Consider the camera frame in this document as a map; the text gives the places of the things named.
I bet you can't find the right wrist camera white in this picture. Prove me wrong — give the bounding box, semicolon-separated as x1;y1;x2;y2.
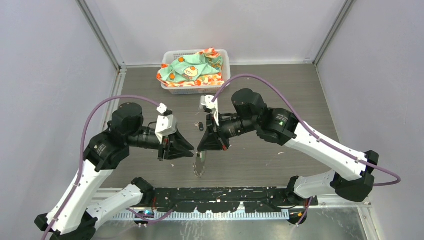
199;95;220;126

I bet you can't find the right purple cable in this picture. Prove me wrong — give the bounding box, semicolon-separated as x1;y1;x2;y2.
211;73;402;228

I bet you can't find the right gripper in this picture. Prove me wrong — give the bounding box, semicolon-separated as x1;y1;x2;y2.
197;110;258;151

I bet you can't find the purple cable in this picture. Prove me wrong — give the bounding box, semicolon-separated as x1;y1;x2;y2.
39;95;176;240
211;73;402;228

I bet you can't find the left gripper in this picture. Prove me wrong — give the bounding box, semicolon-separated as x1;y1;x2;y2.
126;126;195;161

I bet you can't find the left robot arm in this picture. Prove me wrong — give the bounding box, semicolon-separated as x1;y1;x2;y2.
34;103;194;240

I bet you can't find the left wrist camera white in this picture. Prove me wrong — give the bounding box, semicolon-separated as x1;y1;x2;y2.
155;114;178;144

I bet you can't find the green orange patterned cloth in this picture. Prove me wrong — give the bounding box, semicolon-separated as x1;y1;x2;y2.
156;48;225;88

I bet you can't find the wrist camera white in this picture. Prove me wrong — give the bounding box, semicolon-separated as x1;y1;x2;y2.
155;114;178;144
199;95;220;126

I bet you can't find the white plastic basket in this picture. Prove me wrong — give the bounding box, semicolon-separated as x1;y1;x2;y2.
160;48;231;96

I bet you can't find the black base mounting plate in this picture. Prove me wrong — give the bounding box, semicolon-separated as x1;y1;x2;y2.
135;186;308;214

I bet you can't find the large metal keyring holder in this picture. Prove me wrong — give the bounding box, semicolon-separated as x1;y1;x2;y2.
193;151;207;178

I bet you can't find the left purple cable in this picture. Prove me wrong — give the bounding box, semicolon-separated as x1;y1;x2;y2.
39;95;176;240

